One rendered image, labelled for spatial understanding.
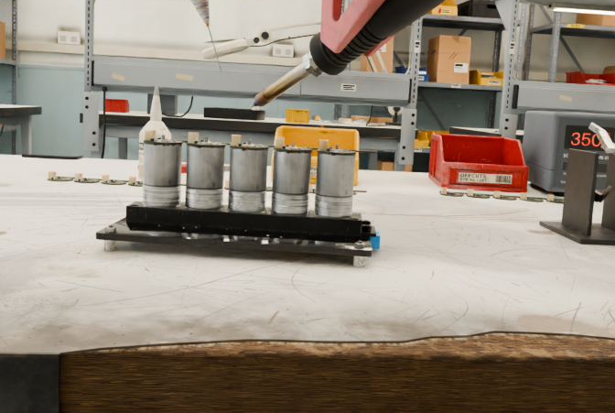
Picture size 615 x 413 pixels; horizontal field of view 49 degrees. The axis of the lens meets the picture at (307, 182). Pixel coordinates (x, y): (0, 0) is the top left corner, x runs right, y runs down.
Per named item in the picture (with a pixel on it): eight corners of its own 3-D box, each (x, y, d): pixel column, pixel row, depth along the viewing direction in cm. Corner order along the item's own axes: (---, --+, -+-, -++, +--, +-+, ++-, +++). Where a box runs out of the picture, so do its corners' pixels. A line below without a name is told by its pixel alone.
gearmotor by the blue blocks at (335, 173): (350, 233, 42) (356, 151, 41) (312, 231, 42) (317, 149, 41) (350, 225, 44) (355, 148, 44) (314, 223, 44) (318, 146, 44)
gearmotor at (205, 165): (218, 224, 42) (221, 144, 42) (180, 222, 42) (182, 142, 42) (225, 218, 45) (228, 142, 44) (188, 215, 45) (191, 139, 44)
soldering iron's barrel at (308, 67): (252, 113, 40) (319, 67, 36) (246, 89, 41) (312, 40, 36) (271, 114, 41) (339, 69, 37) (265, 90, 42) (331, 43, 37)
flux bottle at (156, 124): (134, 179, 71) (136, 85, 70) (143, 176, 74) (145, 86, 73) (166, 181, 71) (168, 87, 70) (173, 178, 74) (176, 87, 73)
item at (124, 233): (367, 243, 45) (368, 226, 45) (371, 269, 38) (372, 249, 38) (133, 228, 46) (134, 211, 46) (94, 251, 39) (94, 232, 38)
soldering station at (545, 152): (652, 203, 74) (663, 116, 73) (545, 197, 75) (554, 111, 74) (607, 187, 89) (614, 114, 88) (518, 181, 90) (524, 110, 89)
